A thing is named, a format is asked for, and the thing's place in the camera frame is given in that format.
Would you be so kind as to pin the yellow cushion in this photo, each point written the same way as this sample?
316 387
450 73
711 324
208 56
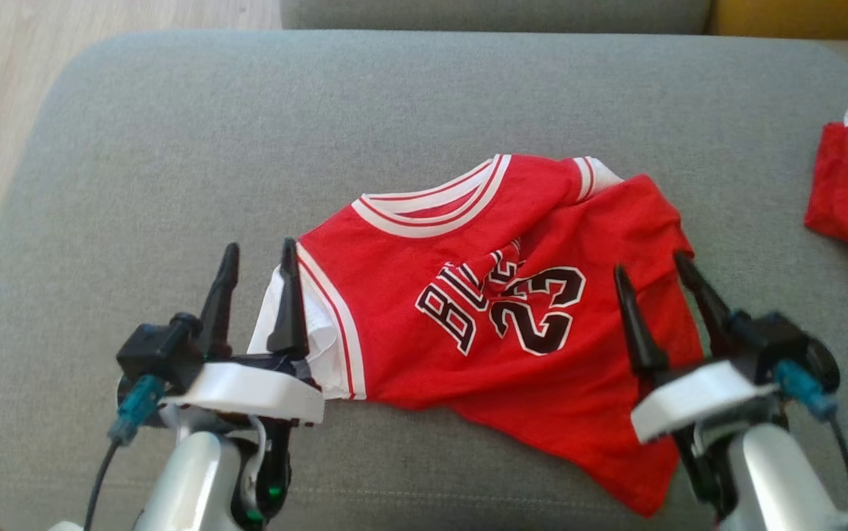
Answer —
800 18

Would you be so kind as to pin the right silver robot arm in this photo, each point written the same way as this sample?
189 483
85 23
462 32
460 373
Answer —
770 479

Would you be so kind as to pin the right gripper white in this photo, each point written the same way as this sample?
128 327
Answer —
697 398

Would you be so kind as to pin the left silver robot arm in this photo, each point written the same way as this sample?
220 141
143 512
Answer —
188 479

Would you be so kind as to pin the grey fabric sofa seat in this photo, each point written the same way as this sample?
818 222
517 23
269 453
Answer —
173 147

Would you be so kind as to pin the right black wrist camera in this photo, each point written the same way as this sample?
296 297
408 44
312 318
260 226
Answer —
770 339

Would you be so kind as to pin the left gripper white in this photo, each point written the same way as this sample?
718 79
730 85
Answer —
262 387

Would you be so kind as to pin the red basketball jersey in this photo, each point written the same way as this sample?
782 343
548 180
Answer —
409 258

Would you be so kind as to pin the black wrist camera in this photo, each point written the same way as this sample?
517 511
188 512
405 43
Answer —
158 350
770 339

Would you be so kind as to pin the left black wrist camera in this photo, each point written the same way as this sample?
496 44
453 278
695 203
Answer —
158 350

